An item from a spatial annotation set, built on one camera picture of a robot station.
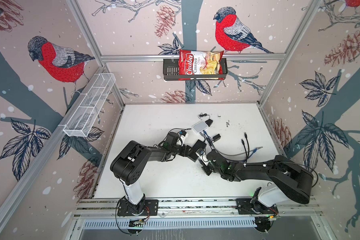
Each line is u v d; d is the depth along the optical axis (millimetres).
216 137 973
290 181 437
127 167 474
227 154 925
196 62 878
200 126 1039
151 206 732
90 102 799
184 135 860
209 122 1069
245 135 1005
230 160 923
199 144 969
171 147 761
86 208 754
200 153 772
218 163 674
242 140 983
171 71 949
